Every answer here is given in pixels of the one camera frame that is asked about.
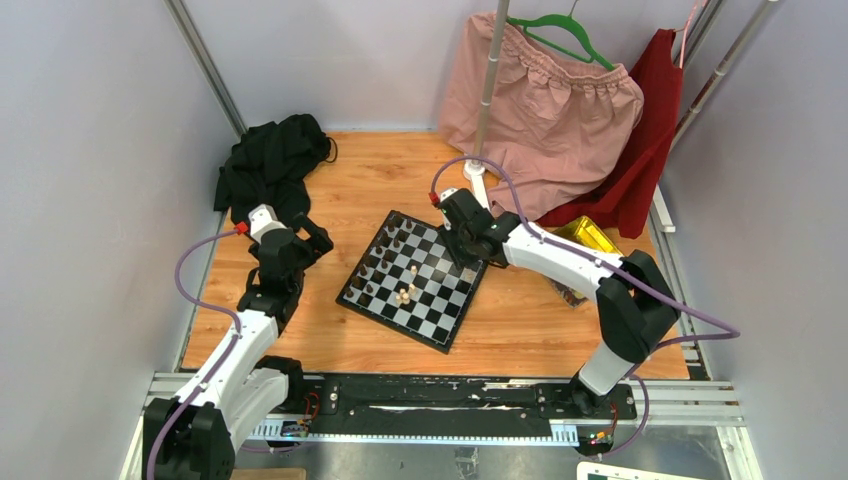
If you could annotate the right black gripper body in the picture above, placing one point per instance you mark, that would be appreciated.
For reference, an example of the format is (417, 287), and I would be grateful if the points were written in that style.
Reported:
(459, 243)

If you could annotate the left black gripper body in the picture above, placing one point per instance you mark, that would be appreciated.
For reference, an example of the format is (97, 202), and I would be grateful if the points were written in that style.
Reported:
(306, 258)

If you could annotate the black white chessboard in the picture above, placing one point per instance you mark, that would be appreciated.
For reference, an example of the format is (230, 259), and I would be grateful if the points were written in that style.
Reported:
(443, 296)

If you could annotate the yellow metal tray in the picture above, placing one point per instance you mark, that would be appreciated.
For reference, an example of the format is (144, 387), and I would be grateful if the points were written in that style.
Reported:
(587, 233)

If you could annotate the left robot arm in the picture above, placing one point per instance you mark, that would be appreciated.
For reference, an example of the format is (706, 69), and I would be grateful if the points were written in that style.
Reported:
(197, 433)

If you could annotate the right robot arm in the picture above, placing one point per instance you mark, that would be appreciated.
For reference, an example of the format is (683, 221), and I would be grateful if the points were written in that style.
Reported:
(633, 300)

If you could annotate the white clothes rack stand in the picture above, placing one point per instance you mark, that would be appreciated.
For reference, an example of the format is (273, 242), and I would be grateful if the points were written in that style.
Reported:
(473, 170)

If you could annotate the black cloth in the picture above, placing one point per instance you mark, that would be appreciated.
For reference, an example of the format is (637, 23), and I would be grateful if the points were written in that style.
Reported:
(269, 166)

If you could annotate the pink shorts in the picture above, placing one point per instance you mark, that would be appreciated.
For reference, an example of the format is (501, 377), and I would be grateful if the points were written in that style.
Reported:
(557, 127)

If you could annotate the red garment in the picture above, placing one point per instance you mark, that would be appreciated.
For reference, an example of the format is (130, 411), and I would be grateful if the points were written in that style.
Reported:
(624, 199)

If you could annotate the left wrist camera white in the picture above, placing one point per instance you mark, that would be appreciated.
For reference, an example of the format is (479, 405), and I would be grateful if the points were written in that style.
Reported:
(262, 220)

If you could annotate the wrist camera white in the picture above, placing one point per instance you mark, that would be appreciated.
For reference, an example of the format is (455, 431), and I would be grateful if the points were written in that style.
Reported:
(262, 220)
(446, 207)

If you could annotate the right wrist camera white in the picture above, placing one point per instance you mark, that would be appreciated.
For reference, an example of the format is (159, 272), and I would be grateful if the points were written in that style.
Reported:
(446, 207)

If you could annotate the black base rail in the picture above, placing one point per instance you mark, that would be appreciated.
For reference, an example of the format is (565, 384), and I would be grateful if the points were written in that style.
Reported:
(449, 408)

